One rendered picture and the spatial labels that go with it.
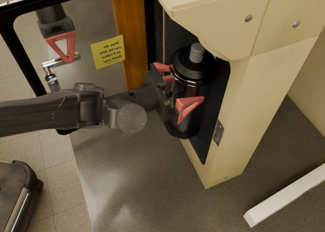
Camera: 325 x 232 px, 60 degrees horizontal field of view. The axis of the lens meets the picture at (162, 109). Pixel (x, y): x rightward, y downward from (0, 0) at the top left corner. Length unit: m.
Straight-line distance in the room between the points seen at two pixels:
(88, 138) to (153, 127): 0.20
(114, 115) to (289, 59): 0.29
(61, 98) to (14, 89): 1.95
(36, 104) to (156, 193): 0.41
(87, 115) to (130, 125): 0.10
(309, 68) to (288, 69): 0.49
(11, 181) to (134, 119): 1.28
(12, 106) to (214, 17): 0.32
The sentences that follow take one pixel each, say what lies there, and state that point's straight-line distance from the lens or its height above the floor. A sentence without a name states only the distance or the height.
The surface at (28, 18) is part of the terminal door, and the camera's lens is 0.58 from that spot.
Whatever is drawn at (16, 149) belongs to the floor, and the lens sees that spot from 2.12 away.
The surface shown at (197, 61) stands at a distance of 0.58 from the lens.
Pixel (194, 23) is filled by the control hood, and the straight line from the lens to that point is 0.29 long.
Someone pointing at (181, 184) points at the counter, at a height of 0.94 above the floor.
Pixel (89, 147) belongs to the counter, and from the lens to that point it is 0.85.
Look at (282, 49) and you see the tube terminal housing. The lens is 0.42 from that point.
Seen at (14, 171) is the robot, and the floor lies 0.24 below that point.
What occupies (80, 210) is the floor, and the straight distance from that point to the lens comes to 1.80.
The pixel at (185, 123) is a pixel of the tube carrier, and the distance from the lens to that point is 0.69.
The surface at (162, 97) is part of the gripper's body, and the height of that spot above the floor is 1.21.
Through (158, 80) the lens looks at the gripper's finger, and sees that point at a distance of 0.60.
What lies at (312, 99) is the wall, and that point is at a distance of 0.99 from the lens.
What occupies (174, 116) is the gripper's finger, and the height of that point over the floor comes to 1.18.
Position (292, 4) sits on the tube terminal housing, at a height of 1.48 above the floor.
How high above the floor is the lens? 1.66
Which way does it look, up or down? 54 degrees down
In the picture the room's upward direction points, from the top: straight up
